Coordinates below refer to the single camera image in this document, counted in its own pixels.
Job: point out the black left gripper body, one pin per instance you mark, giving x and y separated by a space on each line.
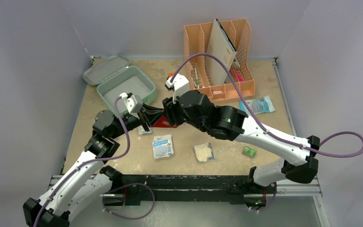
130 122

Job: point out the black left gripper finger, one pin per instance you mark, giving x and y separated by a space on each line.
151 111
148 120

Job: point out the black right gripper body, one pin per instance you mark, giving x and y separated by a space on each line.
168 111

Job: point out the red first aid pouch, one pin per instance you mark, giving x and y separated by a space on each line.
165 122

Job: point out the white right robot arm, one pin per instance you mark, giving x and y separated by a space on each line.
296 162

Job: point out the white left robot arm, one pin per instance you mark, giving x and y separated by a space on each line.
90 176

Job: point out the green medicine case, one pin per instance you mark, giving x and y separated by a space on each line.
114 76

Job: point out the clear bag alcohol pads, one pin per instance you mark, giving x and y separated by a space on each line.
142 131

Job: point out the white blue mask packet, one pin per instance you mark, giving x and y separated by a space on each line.
162 146

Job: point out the gauze in clear bag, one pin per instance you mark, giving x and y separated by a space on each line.
204 153

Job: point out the pink item in organizer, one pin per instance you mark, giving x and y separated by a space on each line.
238 76

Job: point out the peach desk file organizer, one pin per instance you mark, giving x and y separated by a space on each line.
196 38

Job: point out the beige folder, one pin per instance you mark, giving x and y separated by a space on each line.
221 46

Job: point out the small green box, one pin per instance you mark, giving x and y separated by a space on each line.
249 151

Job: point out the blue wet wipes pack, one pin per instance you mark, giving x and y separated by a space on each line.
261 105

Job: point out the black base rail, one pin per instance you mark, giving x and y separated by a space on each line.
234 189

